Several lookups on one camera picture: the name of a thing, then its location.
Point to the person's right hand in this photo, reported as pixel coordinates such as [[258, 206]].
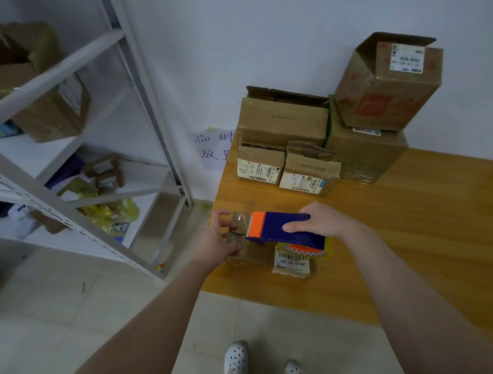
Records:
[[323, 220]]

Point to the person's left hand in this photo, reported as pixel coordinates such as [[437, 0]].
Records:
[[217, 243]]

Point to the blue orange tape dispenser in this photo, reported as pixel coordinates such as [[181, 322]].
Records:
[[281, 226]]

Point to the box barcode label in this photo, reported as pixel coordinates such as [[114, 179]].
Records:
[[291, 264]]

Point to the stack of cardboard boxes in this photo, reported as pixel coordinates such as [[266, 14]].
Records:
[[281, 123]]

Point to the person's left forearm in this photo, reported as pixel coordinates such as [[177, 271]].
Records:
[[142, 327]]

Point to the person's right forearm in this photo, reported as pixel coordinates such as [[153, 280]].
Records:
[[427, 300]]

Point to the yellow plastic bag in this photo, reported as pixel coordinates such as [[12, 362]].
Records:
[[108, 212]]

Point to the wooden table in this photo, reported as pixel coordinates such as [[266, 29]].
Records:
[[439, 216]]

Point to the white perforated clog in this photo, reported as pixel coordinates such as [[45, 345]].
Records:
[[236, 358], [293, 367]]

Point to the small open carton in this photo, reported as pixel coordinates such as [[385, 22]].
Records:
[[104, 171]]

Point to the dark blue bag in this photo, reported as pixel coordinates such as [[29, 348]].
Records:
[[69, 171]]

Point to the white plastic bag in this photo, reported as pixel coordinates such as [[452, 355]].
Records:
[[17, 223]]

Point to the large worn shelf carton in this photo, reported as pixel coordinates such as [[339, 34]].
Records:
[[42, 108]]

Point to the grey metal shelf rack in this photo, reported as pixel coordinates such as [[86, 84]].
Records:
[[61, 65]]

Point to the white paper wall sign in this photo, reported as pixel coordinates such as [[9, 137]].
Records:
[[214, 148]]

